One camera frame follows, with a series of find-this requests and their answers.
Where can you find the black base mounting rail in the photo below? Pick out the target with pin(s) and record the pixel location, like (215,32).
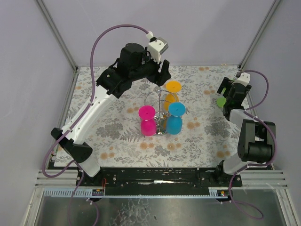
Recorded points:
(121,181)

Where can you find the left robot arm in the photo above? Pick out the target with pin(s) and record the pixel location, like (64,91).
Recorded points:
(134,63)

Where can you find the chrome wine glass rack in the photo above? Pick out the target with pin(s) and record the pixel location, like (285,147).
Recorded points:
(160,99)

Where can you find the orange plastic wine glass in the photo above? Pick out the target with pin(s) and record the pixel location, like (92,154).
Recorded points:
(173,87)

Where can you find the green plastic wine glass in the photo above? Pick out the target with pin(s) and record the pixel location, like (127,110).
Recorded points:
(221,101)

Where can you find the floral patterned table mat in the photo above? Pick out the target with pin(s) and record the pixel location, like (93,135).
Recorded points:
(206,137)

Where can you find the blue plastic wine glass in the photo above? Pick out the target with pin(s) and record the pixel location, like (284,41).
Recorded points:
(174,121)

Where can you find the left aluminium frame post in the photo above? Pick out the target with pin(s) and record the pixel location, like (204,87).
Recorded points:
(50,22)

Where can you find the pink plastic wine glass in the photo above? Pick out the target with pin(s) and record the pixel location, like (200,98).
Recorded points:
(148,124)

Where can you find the aluminium frame post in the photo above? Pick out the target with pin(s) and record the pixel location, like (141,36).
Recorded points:
(271,12)
(50,22)

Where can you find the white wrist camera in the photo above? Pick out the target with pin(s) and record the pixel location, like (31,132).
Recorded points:
(243,78)
(156,46)

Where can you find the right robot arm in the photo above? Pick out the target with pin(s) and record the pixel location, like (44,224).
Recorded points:
(256,145)

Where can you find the right aluminium frame post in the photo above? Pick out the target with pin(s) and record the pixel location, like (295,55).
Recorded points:
(271,12)

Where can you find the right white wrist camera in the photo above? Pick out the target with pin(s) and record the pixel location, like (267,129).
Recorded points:
(243,78)

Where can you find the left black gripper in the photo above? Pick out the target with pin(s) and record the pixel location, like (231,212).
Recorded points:
(157,74)

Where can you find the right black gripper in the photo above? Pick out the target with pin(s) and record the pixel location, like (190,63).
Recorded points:
(228,89)

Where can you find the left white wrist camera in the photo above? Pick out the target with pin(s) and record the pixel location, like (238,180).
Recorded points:
(156,46)

